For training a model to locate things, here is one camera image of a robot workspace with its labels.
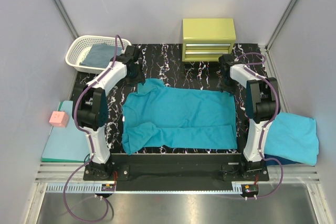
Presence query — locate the teal t shirt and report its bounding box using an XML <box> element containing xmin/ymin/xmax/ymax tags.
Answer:
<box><xmin>122</xmin><ymin>79</ymin><xmax>237</xmax><ymax>155</ymax></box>

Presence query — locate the yellow-green drawer cabinet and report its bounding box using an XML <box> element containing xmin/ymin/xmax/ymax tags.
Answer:
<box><xmin>182</xmin><ymin>18</ymin><xmax>236</xmax><ymax>62</ymax></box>

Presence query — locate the white plastic laundry basket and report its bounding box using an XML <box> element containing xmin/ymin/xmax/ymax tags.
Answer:
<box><xmin>65</xmin><ymin>35</ymin><xmax>132</xmax><ymax>74</ymax></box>

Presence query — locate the light blue t shirt pile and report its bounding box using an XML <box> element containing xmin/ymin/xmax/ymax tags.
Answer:
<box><xmin>264</xmin><ymin>112</ymin><xmax>319</xmax><ymax>166</ymax></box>

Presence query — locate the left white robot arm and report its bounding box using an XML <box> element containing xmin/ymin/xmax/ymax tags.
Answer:
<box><xmin>72</xmin><ymin>45</ymin><xmax>145</xmax><ymax>180</ymax></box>

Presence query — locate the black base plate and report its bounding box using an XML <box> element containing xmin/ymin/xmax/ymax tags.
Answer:
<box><xmin>83</xmin><ymin>153</ymin><xmax>269</xmax><ymax>193</ymax></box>

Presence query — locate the green cutting mat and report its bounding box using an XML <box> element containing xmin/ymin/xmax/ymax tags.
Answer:
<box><xmin>40</xmin><ymin>157</ymin><xmax>87</xmax><ymax>163</ymax></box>

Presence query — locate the dark blue t shirt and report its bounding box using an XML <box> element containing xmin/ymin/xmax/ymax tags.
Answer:
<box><xmin>264</xmin><ymin>154</ymin><xmax>295</xmax><ymax>166</ymax></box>

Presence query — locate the folded grey-blue t shirt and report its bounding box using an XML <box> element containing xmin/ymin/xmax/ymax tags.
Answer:
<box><xmin>80</xmin><ymin>44</ymin><xmax>115</xmax><ymax>69</ymax></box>

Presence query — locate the pink cube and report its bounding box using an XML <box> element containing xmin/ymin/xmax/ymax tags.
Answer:
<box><xmin>49</xmin><ymin>111</ymin><xmax>69</xmax><ymax>127</ymax></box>

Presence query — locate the light blue clipboard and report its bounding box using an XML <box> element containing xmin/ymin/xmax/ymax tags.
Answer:
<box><xmin>42</xmin><ymin>101</ymin><xmax>90</xmax><ymax>160</ymax></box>

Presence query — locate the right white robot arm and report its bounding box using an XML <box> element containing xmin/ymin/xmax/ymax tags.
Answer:
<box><xmin>218</xmin><ymin>54</ymin><xmax>280</xmax><ymax>180</ymax></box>

